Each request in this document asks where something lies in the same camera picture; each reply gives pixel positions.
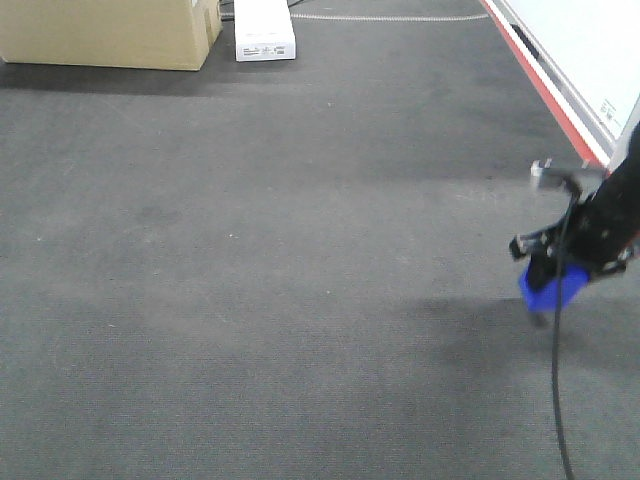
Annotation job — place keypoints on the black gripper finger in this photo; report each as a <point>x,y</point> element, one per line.
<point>533,243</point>
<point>542,269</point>

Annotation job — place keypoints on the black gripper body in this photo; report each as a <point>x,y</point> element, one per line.
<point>602,227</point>

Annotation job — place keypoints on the blue plastic bottle-shaped part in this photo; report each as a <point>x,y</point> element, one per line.
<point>554,292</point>

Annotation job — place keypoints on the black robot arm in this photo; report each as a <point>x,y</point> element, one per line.
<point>624,179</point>

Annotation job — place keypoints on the white conveyor side panel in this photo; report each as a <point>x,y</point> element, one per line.
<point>590,50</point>

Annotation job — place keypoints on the white rectangular box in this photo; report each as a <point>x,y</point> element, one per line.
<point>263,31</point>

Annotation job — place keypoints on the brown cardboard box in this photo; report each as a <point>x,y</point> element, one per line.
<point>162,35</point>

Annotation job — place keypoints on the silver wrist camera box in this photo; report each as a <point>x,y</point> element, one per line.
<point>545,174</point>

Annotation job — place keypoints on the red conveyor side rail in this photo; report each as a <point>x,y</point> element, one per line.
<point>566,117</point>

